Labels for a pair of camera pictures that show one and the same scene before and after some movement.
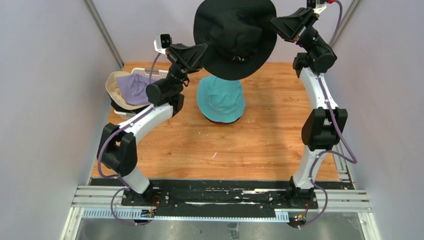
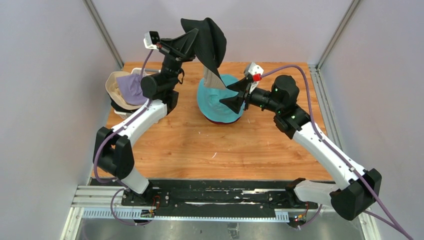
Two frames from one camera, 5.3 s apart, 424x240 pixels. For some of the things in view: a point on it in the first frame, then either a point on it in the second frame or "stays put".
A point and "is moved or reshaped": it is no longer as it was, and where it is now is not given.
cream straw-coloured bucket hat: x=115 y=94 stays put
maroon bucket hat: x=220 y=123 stays put
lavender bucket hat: x=134 y=89 stays put
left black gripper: x=183 y=59 to x=178 y=48
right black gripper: x=295 y=26 to x=245 y=93
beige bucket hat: x=240 y=36 is moved or reshaped
